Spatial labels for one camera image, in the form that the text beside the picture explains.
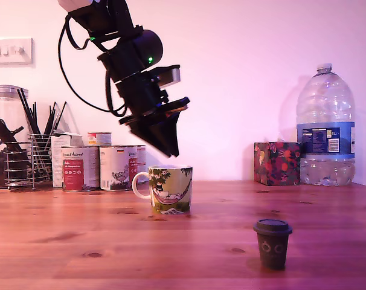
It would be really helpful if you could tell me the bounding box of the large clear water bottle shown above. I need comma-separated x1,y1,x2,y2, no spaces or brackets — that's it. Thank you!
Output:
296,62,356,187

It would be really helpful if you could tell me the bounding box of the small flat tin can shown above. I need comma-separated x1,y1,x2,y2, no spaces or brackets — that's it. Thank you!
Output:
87,131,112,147

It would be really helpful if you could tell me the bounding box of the short black cable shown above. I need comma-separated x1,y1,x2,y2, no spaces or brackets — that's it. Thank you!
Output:
65,17,92,51

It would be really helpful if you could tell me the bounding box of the tin can red label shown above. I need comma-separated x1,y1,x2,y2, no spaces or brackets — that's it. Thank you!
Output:
61,146,100,193

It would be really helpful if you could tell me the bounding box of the tall glass storage jar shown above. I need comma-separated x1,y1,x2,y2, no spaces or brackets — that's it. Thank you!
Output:
0,85,30,189

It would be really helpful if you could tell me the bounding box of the tin can partly hidden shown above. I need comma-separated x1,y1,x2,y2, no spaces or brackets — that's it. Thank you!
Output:
136,144,148,184

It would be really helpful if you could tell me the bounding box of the floral tissue box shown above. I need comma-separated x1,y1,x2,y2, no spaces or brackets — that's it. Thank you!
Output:
253,141,302,187

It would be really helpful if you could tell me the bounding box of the illustrated ceramic mug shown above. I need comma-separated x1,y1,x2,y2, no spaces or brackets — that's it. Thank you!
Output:
132,164,193,216

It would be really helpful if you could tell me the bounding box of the white carton box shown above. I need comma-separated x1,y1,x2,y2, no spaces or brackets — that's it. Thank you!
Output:
51,132,85,188

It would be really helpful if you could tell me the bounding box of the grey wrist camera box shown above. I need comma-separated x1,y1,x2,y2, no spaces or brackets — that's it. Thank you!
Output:
154,65,182,89

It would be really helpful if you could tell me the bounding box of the dark brown wooden utensil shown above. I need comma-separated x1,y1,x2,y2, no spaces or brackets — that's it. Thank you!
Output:
0,117,25,152

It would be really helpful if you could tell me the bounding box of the metal wire utensil rack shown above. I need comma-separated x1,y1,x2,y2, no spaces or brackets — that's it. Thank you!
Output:
3,132,54,190

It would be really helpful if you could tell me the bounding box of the tin can chicken drawing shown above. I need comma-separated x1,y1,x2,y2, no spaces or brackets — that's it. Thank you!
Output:
98,144,139,192

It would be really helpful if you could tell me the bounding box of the black cable beside housing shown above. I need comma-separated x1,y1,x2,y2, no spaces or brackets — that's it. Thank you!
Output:
105,71,126,117

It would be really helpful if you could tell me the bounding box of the dark cup-shaped coffee capsule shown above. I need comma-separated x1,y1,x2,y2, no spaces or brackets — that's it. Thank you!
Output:
252,219,294,271

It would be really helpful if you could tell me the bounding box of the white wall light switch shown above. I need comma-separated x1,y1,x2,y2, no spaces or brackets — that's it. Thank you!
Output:
0,37,34,66

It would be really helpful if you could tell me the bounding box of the long black looping cable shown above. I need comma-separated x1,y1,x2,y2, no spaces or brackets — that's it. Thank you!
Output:
58,13,128,118

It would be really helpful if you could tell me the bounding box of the thick black straw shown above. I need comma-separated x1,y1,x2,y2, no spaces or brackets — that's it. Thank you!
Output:
16,88,37,136

